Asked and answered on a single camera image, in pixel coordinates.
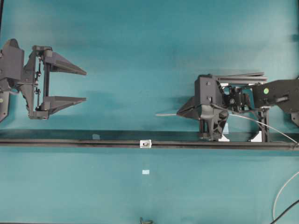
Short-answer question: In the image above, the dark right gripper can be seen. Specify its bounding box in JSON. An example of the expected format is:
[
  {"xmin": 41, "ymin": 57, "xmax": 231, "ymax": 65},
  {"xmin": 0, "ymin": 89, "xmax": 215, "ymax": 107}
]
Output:
[{"xmin": 176, "ymin": 74, "xmax": 228, "ymax": 140}]

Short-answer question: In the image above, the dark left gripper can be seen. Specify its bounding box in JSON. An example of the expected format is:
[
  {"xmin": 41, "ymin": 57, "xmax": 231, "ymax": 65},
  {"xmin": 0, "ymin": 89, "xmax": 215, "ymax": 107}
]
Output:
[{"xmin": 20, "ymin": 45, "xmax": 87, "ymax": 119}]

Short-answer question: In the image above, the grey wire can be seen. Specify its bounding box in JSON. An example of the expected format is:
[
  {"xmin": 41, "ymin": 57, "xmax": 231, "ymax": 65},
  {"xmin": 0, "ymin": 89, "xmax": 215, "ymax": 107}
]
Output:
[{"xmin": 156, "ymin": 106, "xmax": 299, "ymax": 221}]

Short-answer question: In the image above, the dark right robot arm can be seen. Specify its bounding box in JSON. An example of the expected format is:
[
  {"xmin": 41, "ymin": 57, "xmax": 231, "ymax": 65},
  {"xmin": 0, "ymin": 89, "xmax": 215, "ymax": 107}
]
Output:
[{"xmin": 177, "ymin": 73, "xmax": 299, "ymax": 141}]

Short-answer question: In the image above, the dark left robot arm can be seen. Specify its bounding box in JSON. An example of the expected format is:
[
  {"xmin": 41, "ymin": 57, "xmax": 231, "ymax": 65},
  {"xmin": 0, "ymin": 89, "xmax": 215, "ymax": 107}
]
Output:
[{"xmin": 0, "ymin": 39, "xmax": 86, "ymax": 120}]

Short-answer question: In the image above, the silver metal fitting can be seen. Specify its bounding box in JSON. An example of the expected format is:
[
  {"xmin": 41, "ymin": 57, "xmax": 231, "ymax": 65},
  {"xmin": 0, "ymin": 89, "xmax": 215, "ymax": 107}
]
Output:
[{"xmin": 139, "ymin": 140, "xmax": 152, "ymax": 148}]

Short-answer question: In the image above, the pale tape marker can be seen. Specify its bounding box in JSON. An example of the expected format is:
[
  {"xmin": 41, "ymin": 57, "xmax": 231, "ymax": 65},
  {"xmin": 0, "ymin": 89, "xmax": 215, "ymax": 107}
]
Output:
[{"xmin": 142, "ymin": 170, "xmax": 150, "ymax": 175}]

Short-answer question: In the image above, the black upright rail frame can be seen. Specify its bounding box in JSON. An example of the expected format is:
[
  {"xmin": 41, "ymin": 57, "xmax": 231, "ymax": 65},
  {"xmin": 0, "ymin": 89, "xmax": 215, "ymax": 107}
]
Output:
[{"xmin": 213, "ymin": 72, "xmax": 270, "ymax": 142}]

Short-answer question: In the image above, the pale label on rail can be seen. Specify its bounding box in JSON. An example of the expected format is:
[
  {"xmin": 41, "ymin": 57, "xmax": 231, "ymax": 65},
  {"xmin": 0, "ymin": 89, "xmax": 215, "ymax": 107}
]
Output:
[{"xmin": 92, "ymin": 134, "xmax": 100, "ymax": 140}]

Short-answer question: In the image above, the black aluminium rail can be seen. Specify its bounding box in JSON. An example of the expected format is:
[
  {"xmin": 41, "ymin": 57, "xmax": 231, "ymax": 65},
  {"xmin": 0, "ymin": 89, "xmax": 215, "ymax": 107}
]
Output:
[{"xmin": 0, "ymin": 129, "xmax": 299, "ymax": 151}]

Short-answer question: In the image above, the black cable bottom right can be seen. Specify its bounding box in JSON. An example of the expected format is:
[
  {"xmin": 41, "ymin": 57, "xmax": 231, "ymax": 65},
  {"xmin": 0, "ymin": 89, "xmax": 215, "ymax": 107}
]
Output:
[{"xmin": 272, "ymin": 198, "xmax": 299, "ymax": 222}]

